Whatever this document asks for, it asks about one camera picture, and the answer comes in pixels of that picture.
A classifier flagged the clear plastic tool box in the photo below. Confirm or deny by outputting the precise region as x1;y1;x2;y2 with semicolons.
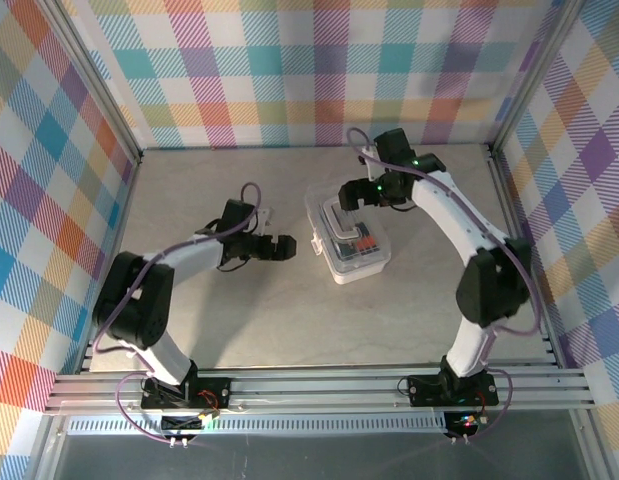
303;182;393;286

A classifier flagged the black left controller box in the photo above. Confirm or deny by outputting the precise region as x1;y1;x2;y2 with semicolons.
161;413;211;437

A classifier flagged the black controller box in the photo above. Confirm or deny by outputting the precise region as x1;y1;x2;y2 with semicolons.
161;413;211;437
444;410;491;437

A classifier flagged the black right controller box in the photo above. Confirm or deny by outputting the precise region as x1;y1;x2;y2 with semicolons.
444;410;491;437

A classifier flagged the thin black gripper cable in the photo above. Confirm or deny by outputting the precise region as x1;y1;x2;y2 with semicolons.
215;252;251;274

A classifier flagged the aluminium side rail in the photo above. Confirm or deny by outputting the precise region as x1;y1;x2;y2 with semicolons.
486;147;565;369
76;154;143;374

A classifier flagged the wide aluminium base rail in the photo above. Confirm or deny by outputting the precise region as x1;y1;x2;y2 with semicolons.
43;367;598;417

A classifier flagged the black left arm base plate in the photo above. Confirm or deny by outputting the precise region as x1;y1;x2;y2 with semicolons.
140;375;233;410

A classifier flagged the white slotted cable duct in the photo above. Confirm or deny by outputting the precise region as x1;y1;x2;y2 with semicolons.
66;415;450;437

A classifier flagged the aluminium frame post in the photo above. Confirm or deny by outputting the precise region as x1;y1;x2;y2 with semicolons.
41;0;143;161
488;0;588;154

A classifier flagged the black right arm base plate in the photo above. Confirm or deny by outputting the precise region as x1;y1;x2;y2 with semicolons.
406;373;500;408

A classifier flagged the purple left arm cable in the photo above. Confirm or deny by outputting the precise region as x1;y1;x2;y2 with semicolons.
91;181;265;446

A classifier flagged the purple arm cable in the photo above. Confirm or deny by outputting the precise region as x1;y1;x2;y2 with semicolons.
346;127;543;445
91;181;265;446

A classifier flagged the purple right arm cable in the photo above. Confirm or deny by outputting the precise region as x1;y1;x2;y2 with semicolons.
346;127;543;445

